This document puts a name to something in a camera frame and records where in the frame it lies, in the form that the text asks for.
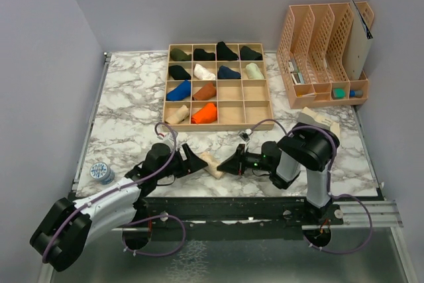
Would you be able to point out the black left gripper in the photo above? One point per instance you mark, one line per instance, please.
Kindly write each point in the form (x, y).
(192, 164)

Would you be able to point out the black rolled cloth left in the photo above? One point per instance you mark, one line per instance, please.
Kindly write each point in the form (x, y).
(177, 72)

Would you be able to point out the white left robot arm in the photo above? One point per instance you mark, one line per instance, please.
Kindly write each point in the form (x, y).
(71, 225)

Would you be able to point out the beige rolled cloth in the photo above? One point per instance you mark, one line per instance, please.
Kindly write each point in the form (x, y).
(178, 115)

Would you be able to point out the white rolled cloth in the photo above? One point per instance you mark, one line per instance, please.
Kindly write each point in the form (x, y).
(203, 73)

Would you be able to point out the wooden compartment tray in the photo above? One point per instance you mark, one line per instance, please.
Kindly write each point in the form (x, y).
(240, 103)

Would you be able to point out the black rolled cloth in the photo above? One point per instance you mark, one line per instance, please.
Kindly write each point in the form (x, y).
(224, 53)
(177, 72)
(200, 54)

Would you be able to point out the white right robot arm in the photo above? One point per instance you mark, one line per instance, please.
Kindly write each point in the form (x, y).
(308, 146)

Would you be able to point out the cream folded underwear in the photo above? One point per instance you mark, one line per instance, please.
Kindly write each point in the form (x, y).
(335, 127)

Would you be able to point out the pale green rolled cloth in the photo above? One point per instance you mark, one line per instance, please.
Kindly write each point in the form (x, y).
(254, 72)

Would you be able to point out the pink file organizer rack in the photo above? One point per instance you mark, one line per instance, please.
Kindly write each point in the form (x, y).
(315, 36)

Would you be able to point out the beige boxer underwear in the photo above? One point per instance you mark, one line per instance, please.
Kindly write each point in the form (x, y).
(212, 164)

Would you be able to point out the brown rolled cloth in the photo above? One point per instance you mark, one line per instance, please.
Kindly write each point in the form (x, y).
(205, 93)

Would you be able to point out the blue grey cylinder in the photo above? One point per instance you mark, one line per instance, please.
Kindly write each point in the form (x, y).
(356, 93)

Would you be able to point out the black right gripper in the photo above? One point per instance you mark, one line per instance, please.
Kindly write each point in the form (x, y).
(234, 164)

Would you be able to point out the cards in rack slot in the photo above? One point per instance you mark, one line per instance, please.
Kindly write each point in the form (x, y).
(301, 88)

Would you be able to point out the dark green rolled cloth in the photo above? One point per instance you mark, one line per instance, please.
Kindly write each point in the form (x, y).
(246, 53)

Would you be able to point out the orange rolled cloth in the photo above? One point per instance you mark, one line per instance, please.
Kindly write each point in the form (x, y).
(205, 115)

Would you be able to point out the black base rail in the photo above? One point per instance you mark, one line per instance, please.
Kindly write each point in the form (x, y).
(161, 221)

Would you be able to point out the blue rolled cloth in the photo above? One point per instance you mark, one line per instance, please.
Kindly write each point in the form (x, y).
(181, 92)

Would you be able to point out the navy rolled cloth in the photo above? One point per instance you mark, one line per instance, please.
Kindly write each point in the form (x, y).
(225, 73)

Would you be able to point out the olive green rolled cloth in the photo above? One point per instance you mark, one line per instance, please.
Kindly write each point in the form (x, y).
(178, 55)

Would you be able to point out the grey underwear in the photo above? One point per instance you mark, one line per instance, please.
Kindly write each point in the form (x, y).
(315, 120)

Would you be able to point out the grey folder in rack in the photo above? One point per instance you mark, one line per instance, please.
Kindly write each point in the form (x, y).
(359, 40)

